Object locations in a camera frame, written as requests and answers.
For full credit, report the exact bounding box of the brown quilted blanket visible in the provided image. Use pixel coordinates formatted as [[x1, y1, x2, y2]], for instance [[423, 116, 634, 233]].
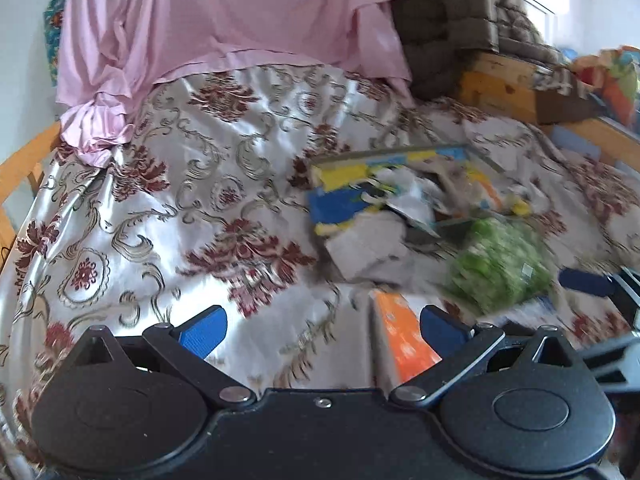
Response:
[[390, 0, 566, 101]]

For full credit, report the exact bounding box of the floral satin bedspread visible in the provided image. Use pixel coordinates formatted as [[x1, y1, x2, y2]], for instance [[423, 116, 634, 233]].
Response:
[[0, 62, 640, 480]]

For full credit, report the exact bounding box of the bag of green pieces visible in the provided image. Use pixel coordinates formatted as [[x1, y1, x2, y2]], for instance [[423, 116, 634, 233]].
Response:
[[442, 215, 556, 313]]

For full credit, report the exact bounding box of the wooden slatted headboard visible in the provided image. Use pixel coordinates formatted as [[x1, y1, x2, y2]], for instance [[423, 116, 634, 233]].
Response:
[[0, 122, 63, 261]]

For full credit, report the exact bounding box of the grey box with colourful print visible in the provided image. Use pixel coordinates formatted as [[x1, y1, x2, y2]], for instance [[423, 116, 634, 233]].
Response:
[[307, 146, 531, 240]]

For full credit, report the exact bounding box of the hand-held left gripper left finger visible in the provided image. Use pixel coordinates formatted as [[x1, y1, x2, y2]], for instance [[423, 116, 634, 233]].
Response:
[[65, 305, 257, 409]]

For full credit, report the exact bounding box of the orange packet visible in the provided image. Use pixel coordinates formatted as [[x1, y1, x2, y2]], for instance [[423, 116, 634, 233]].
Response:
[[370, 290, 443, 383]]

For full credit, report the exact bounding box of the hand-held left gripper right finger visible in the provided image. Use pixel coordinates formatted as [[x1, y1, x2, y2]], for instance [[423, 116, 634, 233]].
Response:
[[391, 305, 583, 409]]

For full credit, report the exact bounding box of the colourful cloth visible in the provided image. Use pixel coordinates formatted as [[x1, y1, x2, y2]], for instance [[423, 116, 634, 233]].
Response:
[[570, 47, 640, 136]]

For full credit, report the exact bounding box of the white gauze cloth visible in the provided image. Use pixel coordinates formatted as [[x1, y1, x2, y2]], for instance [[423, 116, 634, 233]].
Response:
[[325, 210, 418, 283]]

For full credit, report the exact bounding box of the light blue board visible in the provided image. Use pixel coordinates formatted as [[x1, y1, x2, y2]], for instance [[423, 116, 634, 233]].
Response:
[[550, 125, 606, 161]]

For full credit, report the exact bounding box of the pink cloth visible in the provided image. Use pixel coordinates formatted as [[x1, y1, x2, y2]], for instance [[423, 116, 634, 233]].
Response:
[[55, 0, 441, 168]]

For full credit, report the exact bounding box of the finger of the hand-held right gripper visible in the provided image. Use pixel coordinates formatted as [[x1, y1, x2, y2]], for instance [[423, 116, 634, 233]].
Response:
[[582, 332, 640, 367], [559, 266, 623, 298]]

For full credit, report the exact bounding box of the light wooden bed frame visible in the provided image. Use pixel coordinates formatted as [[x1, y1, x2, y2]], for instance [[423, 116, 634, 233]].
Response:
[[460, 52, 640, 171]]

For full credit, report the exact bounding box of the teal patterned cloth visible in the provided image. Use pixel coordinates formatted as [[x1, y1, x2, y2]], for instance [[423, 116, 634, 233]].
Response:
[[42, 0, 68, 88]]

